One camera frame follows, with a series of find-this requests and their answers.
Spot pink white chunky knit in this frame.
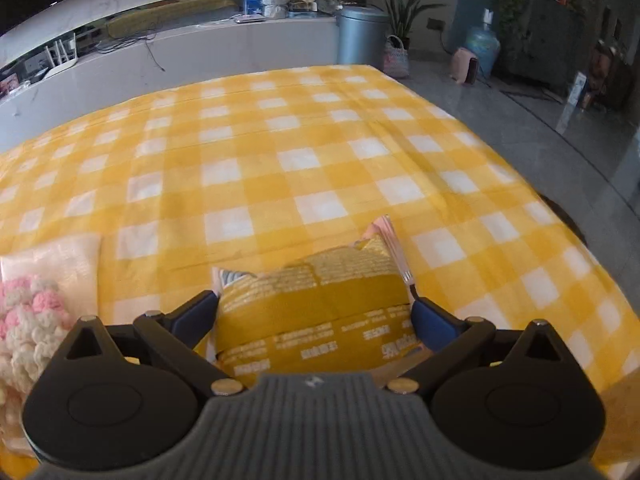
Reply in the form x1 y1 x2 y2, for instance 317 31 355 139
0 234 103 456

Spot black cable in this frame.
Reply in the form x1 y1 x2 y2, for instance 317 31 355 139
95 30 166 72

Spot blue water jug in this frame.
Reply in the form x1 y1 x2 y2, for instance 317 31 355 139
465 8 501 78

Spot grey cabinet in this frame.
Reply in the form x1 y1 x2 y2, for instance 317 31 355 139
505 0 591 91

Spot long yellow cushion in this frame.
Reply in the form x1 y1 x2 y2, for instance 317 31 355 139
106 0 236 40

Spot woven basket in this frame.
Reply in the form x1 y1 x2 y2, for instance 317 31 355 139
384 35 411 79

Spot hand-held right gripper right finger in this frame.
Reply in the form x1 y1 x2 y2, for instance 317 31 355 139
387 296 573 395

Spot white media console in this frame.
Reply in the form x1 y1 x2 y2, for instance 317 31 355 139
0 0 346 156

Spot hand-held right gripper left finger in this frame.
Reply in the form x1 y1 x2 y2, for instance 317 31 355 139
65 290 246 395

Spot yellow checked blanket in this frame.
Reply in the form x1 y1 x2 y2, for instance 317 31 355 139
0 64 633 480

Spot pink space heater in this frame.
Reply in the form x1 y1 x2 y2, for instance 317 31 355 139
450 47 480 85

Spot long-leaf potted plant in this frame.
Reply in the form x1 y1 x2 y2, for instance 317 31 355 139
357 0 453 51

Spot gold snack packet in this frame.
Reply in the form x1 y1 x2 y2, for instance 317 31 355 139
212 215 436 391

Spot white router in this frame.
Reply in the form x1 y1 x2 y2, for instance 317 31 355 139
42 32 81 78

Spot grey metal trash can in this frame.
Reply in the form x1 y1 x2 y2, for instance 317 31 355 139
336 6 391 68

